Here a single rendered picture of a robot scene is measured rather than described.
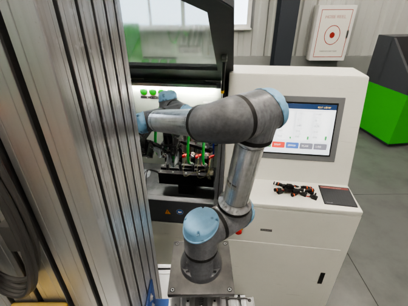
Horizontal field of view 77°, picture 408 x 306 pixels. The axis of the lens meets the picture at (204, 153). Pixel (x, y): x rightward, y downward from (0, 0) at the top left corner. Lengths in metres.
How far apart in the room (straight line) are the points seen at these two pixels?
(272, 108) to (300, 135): 0.86
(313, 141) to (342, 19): 4.21
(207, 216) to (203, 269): 0.19
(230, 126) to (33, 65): 0.41
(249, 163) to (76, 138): 0.53
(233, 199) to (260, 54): 4.71
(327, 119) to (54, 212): 1.37
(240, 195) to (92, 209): 0.56
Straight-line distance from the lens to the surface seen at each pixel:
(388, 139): 4.68
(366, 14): 6.05
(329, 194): 1.55
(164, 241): 1.66
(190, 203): 1.41
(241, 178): 0.78
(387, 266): 2.75
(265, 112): 0.63
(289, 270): 1.77
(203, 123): 0.60
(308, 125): 1.50
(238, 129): 0.59
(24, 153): 0.33
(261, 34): 5.36
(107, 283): 0.45
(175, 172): 1.58
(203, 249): 0.88
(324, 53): 5.55
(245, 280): 1.84
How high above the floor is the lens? 1.86
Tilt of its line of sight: 30 degrees down
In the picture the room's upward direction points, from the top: straight up
